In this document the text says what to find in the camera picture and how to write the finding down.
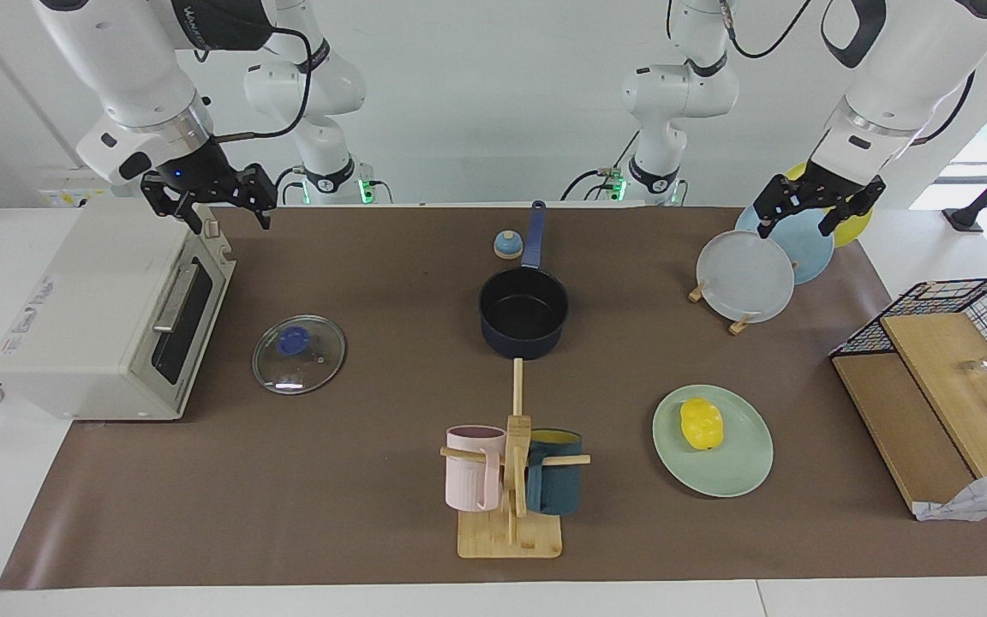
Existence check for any wooden shelf with wire frame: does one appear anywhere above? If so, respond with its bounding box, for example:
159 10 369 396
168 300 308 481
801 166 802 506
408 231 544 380
829 276 987 515

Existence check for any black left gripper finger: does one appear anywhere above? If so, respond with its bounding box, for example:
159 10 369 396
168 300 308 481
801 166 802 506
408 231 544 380
755 174 803 240
819 176 887 237

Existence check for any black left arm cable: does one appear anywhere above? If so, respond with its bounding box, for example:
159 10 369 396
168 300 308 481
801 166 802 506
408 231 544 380
721 0 978 147

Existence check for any dark blue saucepan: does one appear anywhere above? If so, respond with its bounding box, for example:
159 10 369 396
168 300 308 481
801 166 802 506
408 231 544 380
478 201 570 361

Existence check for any white power strip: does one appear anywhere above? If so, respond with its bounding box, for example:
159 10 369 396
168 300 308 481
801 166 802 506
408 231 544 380
39 189 113 209

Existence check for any wooden plate rack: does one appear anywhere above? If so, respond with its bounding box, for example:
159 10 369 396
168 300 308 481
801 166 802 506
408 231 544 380
687 274 757 336

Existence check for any yellow lemon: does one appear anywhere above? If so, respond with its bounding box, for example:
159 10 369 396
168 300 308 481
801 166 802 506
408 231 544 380
680 397 726 452

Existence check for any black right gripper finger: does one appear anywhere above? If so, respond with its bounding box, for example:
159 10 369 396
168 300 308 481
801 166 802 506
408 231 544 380
226 165 278 231
141 170 204 236

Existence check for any grey plate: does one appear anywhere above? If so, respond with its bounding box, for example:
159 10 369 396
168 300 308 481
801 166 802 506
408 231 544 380
697 230 796 325

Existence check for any light green plate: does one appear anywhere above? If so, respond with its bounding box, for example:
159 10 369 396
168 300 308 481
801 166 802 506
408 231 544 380
652 384 775 499

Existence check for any dark teal mug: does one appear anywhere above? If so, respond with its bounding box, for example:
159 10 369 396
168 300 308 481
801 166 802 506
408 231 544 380
526 428 584 517

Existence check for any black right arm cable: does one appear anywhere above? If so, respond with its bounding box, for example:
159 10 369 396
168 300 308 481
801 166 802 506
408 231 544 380
202 26 314 143

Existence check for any glass lid with blue knob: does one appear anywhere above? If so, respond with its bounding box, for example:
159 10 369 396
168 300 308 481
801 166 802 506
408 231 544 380
252 314 347 396

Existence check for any light blue plate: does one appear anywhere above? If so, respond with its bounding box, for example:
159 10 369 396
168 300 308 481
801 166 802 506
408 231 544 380
735 201 835 285

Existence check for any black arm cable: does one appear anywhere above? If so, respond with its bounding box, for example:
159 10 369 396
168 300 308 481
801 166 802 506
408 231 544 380
721 0 978 147
202 26 314 143

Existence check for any brown paper table mat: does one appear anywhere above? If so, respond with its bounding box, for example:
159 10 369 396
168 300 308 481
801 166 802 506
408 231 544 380
0 206 987 590

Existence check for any pink ribbed mug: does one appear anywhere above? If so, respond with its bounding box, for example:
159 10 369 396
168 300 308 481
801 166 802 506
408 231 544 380
446 425 507 512

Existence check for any yellow plate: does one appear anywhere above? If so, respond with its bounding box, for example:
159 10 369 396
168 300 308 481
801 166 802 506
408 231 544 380
785 161 875 249

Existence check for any wooden mug tree stand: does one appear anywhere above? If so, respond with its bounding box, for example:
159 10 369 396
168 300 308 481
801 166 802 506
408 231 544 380
440 358 591 560

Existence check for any patterned plastic bag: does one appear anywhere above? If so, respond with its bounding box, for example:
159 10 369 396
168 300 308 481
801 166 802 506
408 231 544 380
913 467 987 522

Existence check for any beige toaster oven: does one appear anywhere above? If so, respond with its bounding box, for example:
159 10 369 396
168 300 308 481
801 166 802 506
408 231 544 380
0 199 237 422

